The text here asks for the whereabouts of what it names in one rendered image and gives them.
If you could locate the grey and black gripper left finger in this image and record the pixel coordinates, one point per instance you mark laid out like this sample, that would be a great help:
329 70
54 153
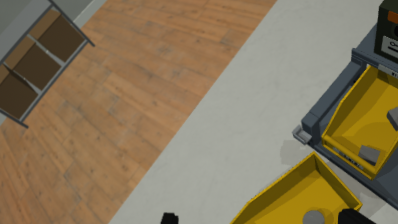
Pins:
169 218

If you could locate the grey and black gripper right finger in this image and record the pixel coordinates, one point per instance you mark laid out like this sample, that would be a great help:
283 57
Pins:
351 216

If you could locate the yellow open-front bin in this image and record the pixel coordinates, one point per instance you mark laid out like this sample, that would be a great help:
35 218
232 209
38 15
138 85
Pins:
310 185
360 119

